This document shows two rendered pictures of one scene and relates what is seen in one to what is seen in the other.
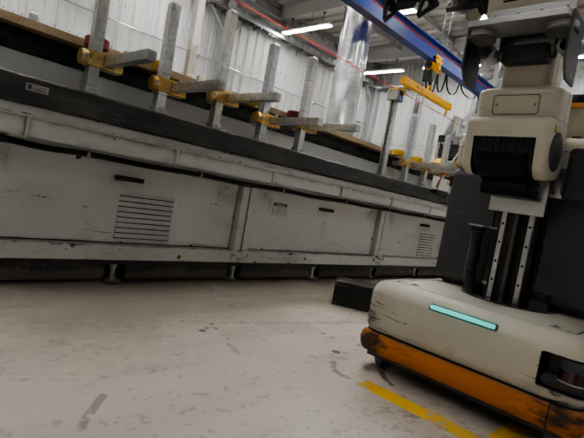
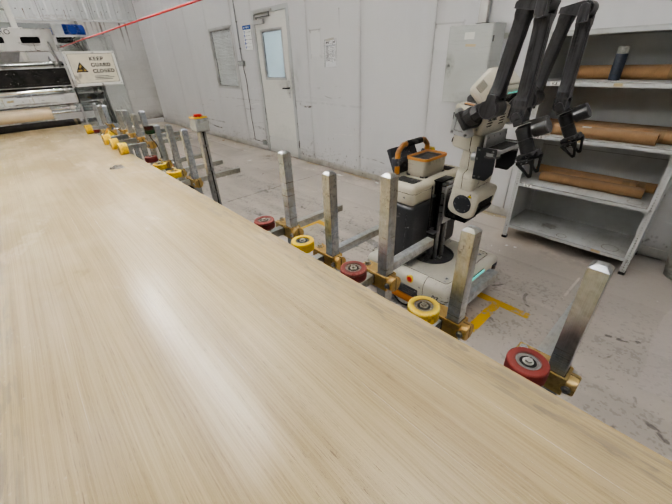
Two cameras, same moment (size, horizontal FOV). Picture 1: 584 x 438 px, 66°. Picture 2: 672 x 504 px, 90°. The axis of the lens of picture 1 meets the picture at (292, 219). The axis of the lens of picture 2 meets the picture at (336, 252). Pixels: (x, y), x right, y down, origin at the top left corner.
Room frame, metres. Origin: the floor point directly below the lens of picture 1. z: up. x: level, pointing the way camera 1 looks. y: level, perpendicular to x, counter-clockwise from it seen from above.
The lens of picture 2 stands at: (1.94, 1.27, 1.45)
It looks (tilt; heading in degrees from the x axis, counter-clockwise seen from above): 30 degrees down; 275
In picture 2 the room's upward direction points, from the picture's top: 2 degrees counter-clockwise
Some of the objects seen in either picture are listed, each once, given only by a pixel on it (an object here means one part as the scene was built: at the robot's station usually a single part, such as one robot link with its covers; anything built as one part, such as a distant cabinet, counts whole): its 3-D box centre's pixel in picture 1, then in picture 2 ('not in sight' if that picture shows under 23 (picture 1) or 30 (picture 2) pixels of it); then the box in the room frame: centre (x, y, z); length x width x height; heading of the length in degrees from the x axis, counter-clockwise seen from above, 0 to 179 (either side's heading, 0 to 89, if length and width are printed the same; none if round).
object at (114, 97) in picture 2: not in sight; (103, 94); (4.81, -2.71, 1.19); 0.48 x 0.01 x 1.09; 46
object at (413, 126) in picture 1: (408, 151); (193, 170); (2.93, -0.66, 0.90); 0.04 x 0.04 x 0.48; 46
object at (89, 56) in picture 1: (100, 62); (543, 369); (1.51, 0.71, 0.81); 0.14 x 0.06 x 0.05; 136
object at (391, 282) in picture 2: (222, 97); (379, 276); (1.87, 0.37, 0.83); 0.14 x 0.06 x 0.05; 136
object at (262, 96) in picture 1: (241, 98); (394, 263); (1.82, 0.28, 0.83); 0.43 x 0.03 x 0.04; 46
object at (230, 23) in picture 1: (222, 69); (386, 250); (1.85, 0.38, 0.94); 0.04 x 0.04 x 0.48; 46
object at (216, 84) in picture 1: (185, 88); (458, 303); (1.64, 0.46, 0.80); 0.43 x 0.03 x 0.04; 46
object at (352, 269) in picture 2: not in sight; (353, 281); (1.95, 0.43, 0.85); 0.08 x 0.08 x 0.11
